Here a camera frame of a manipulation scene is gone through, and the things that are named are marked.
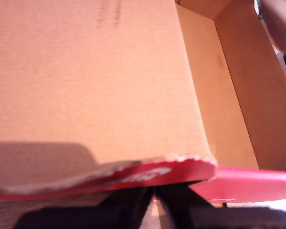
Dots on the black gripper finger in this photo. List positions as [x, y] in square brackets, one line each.
[128, 210]
[183, 210]

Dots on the red Nike shoebox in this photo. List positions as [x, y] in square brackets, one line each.
[85, 71]

